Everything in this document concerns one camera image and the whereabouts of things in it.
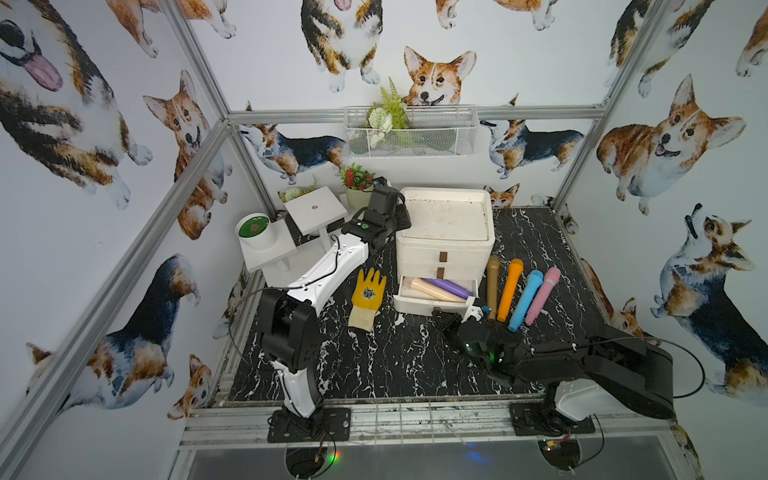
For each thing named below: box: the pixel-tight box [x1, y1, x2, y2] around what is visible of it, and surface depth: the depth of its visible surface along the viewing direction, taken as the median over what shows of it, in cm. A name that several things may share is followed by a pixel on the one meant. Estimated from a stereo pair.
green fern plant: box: [367, 76, 409, 149], surface depth 84 cm
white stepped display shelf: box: [239, 186, 348, 287], surface depth 92 cm
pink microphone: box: [525, 266, 561, 326], surface depth 97 cm
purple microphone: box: [422, 278, 473, 299], surface depth 97 cm
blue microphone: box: [508, 270, 544, 333], surface depth 96 cm
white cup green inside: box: [235, 212, 277, 251], surface depth 88 cm
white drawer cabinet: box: [393, 187, 496, 316], surface depth 88 cm
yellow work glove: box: [348, 267, 386, 332], surface depth 97 cm
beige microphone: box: [403, 277, 467, 303], surface depth 97 cm
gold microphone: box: [487, 255, 501, 321], surface depth 99 cm
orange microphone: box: [497, 258, 525, 323], surface depth 99 cm
